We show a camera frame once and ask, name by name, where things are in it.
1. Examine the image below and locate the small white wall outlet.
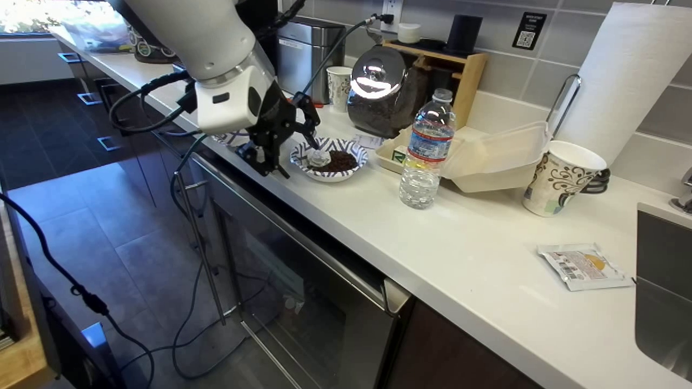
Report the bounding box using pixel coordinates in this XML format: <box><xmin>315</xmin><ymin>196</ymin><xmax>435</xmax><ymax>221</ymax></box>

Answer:
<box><xmin>377</xmin><ymin>0</ymin><xmax>407</xmax><ymax>24</ymax></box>

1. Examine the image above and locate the small white packet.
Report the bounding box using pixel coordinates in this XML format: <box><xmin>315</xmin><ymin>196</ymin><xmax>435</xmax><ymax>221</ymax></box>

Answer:
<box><xmin>352</xmin><ymin>131</ymin><xmax>385</xmax><ymax>150</ymax></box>

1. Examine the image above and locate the dark drawer cabinet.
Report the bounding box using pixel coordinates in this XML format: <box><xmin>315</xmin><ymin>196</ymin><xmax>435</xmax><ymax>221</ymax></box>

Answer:
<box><xmin>49</xmin><ymin>34</ymin><xmax>218</xmax><ymax>225</ymax></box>

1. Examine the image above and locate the clear plastic water bottle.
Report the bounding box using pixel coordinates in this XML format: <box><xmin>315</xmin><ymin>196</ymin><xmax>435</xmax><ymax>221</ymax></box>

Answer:
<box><xmin>398</xmin><ymin>86</ymin><xmax>459</xmax><ymax>212</ymax></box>

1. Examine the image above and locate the black wire pod carousel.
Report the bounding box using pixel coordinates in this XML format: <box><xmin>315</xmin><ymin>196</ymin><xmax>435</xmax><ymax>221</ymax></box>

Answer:
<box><xmin>129</xmin><ymin>36</ymin><xmax>179</xmax><ymax>65</ymax></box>

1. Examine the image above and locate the black robot wrist cable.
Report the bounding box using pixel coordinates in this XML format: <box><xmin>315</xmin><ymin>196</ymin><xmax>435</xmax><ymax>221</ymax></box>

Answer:
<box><xmin>107</xmin><ymin>66</ymin><xmax>202</xmax><ymax>138</ymax></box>

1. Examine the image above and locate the white snack packet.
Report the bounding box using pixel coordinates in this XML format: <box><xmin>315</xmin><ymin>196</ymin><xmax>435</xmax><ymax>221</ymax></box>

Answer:
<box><xmin>536</xmin><ymin>241</ymin><xmax>636</xmax><ymax>294</ymax></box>

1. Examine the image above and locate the wooden cutting board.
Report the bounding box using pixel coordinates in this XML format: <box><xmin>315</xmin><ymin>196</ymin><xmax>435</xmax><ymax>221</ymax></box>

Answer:
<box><xmin>380</xmin><ymin>39</ymin><xmax>490</xmax><ymax>131</ymax></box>

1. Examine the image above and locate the small patterned paper cup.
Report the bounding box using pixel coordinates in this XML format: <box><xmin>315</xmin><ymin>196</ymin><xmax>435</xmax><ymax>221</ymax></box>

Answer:
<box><xmin>325</xmin><ymin>65</ymin><xmax>355</xmax><ymax>115</ymax></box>

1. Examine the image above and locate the white paper towel roll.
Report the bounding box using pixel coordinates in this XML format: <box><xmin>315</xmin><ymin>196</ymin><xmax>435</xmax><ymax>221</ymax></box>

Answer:
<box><xmin>554</xmin><ymin>0</ymin><xmax>692</xmax><ymax>168</ymax></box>

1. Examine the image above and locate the black wall label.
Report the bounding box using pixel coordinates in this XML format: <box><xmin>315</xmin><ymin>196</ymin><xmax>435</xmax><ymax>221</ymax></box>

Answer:
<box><xmin>513</xmin><ymin>8</ymin><xmax>549</xmax><ymax>52</ymax></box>

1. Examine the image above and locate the steel sink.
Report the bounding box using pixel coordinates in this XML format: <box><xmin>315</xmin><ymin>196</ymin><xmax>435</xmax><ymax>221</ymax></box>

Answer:
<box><xmin>634</xmin><ymin>208</ymin><xmax>692</xmax><ymax>385</ymax></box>

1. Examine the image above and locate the thick black cable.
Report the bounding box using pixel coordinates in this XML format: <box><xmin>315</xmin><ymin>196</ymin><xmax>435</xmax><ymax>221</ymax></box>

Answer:
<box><xmin>0</xmin><ymin>192</ymin><xmax>158</xmax><ymax>389</ymax></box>

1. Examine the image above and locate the beige takeout container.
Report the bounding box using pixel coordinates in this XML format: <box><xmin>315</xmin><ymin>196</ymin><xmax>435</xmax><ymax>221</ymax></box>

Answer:
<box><xmin>375</xmin><ymin>116</ymin><xmax>554</xmax><ymax>196</ymax></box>

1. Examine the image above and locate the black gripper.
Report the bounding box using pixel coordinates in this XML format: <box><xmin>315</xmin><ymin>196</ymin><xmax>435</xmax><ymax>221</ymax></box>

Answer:
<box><xmin>244</xmin><ymin>79</ymin><xmax>322</xmax><ymax>180</ymax></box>

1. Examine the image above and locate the clear plastic tray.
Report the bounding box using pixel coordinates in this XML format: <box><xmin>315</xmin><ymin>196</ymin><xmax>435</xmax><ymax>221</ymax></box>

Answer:
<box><xmin>60</xmin><ymin>0</ymin><xmax>139</xmax><ymax>54</ymax></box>

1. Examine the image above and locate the long black cabinet handle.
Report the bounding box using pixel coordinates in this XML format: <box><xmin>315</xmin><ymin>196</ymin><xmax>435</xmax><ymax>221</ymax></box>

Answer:
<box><xmin>95</xmin><ymin>77</ymin><xmax>137</xmax><ymax>138</ymax></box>

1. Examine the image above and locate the small black box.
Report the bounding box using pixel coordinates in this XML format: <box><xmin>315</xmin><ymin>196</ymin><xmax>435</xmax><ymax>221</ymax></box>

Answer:
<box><xmin>445</xmin><ymin>13</ymin><xmax>484</xmax><ymax>60</ymax></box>

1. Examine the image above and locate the large patterned paper cup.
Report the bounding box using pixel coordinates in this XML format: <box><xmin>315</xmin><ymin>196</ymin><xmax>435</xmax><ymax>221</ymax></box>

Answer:
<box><xmin>522</xmin><ymin>138</ymin><xmax>610</xmax><ymax>221</ymax></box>

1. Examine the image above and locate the metal paper towel holder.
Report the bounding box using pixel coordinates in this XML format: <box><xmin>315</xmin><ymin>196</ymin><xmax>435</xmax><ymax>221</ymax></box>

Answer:
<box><xmin>545</xmin><ymin>70</ymin><xmax>583</xmax><ymax>138</ymax></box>

